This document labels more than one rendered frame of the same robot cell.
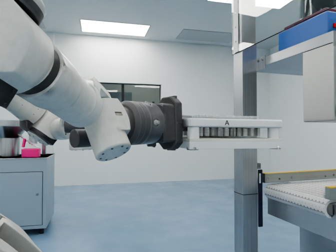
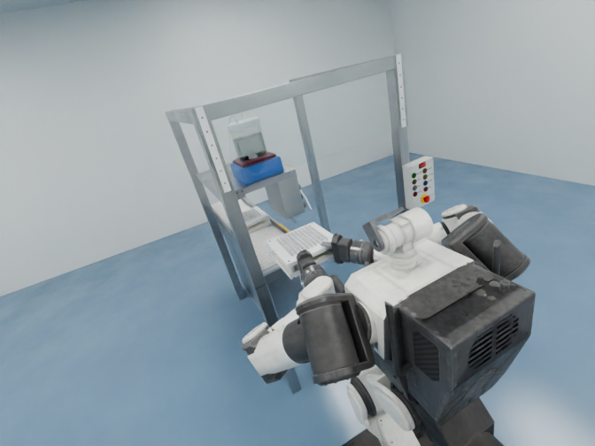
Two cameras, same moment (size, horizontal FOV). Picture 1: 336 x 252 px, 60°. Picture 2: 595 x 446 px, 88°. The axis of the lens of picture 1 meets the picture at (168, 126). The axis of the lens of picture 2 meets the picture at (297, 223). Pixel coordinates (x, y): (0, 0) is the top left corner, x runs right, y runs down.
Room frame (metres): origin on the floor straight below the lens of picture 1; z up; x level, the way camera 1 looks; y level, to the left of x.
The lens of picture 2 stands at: (0.85, 1.01, 1.66)
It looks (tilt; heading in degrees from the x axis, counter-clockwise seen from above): 25 degrees down; 267
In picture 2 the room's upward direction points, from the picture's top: 14 degrees counter-clockwise
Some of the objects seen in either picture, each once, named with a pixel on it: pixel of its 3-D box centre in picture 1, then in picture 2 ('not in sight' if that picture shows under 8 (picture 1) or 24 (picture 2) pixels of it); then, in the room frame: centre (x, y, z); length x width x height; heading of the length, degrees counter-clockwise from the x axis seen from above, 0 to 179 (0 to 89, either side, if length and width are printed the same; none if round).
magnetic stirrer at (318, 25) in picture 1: (327, 35); not in sight; (0.90, -0.50, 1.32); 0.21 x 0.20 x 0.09; 18
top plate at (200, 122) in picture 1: (215, 124); (302, 242); (0.80, -0.13, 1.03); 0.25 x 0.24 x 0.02; 16
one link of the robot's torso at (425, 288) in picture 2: not in sight; (428, 325); (0.60, 0.53, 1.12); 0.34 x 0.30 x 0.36; 16
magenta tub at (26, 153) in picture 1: (31, 152); not in sight; (2.94, 1.38, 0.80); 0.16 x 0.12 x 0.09; 104
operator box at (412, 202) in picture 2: not in sight; (419, 183); (0.06, -0.55, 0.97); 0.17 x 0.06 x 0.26; 18
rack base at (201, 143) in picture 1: (215, 141); (304, 252); (0.80, -0.13, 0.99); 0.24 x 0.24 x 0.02; 16
